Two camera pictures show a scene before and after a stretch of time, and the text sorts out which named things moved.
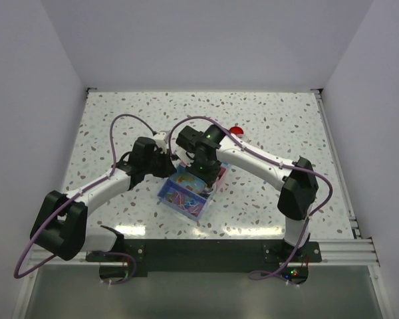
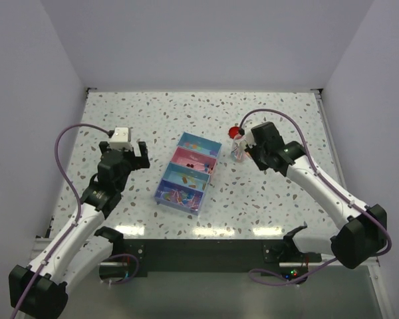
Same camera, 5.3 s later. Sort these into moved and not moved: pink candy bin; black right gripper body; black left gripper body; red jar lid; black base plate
Moved: black right gripper body; black left gripper body; pink candy bin
Not moved: red jar lid; black base plate
